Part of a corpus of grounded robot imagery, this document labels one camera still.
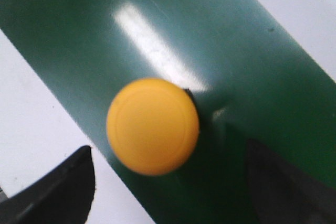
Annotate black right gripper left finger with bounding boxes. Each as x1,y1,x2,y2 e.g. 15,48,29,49
1,145,95,223

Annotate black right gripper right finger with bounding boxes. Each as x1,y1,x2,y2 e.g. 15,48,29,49
245,139,335,223

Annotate yellow mushroom push button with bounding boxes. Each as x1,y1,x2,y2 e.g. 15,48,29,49
106,77,227,177

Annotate green conveyor belt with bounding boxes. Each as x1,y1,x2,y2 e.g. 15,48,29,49
1,0,335,223

